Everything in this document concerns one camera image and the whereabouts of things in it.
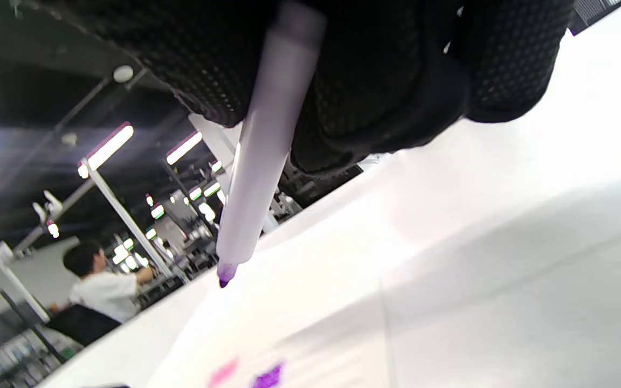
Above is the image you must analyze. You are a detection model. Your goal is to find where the purple highlighter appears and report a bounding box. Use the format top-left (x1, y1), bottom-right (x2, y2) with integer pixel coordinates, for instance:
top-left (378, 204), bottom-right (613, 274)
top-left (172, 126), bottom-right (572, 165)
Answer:
top-left (216, 3), bottom-right (327, 289)

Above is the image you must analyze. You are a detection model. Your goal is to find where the black swivel chair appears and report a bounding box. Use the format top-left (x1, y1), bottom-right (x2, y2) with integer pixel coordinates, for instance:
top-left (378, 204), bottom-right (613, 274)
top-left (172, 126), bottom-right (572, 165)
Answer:
top-left (46, 304), bottom-right (122, 347)

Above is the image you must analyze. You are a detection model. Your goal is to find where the white metal frame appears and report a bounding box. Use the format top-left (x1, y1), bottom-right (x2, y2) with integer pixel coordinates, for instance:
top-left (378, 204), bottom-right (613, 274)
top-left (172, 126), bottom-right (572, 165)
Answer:
top-left (0, 156), bottom-right (190, 324)

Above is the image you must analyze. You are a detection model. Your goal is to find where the white lined paper sheet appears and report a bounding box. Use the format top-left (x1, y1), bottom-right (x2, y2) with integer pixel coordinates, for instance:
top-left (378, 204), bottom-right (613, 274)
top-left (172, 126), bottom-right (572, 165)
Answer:
top-left (146, 232), bottom-right (397, 388)

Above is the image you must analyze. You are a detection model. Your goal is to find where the long ceiling light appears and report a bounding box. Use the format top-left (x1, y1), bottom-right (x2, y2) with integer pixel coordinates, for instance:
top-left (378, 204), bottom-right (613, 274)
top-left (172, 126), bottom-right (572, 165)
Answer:
top-left (78, 123), bottom-right (134, 179)
top-left (166, 131), bottom-right (203, 165)

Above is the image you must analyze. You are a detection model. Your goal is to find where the person's right hand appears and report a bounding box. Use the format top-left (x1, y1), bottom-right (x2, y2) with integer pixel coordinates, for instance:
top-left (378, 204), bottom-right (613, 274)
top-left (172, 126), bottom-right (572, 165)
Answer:
top-left (36, 0), bottom-right (575, 176)

